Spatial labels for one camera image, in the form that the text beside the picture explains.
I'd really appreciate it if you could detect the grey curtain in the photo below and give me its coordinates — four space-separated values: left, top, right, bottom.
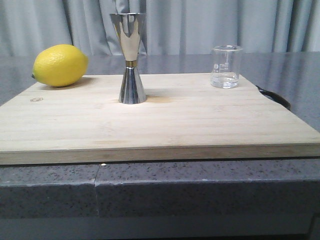
0 0 320 57

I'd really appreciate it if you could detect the silver double jigger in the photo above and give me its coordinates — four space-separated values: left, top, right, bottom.
110 13 147 105

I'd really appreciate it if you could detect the wooden cutting board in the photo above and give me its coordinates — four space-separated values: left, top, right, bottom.
0 73 320 165

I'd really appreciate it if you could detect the clear glass beaker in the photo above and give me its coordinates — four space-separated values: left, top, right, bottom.
210 45 243 89

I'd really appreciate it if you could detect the yellow lemon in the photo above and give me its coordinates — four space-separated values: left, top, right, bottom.
32 44 89 87

